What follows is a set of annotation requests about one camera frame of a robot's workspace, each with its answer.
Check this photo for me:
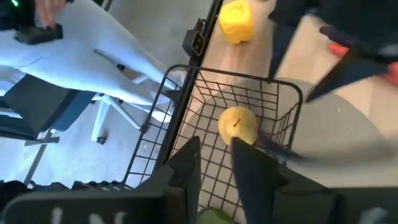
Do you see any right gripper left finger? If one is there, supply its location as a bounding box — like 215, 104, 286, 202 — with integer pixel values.
0, 136, 202, 224

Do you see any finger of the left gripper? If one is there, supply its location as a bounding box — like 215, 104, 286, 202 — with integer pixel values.
306, 46, 391, 103
269, 21, 299, 78

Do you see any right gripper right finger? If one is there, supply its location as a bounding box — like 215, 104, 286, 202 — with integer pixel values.
231, 136, 398, 224

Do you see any orange carrot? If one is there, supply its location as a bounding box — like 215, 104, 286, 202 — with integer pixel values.
328, 43, 398, 86

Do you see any green avocado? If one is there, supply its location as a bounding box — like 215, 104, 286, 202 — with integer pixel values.
197, 207, 238, 224

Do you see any yellow bell pepper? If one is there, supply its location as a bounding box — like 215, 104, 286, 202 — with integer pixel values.
218, 0, 256, 45

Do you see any black wire basket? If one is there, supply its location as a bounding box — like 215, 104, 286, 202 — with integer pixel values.
123, 64, 304, 224

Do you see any person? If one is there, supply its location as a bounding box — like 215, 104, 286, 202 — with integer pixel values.
0, 0, 180, 108

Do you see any office chair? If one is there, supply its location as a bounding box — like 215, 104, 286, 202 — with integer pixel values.
0, 73, 175, 146

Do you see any person's hand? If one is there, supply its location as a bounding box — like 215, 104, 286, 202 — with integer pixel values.
34, 0, 68, 28

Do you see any small black table camera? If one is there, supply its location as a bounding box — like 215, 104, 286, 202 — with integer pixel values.
182, 18, 208, 57

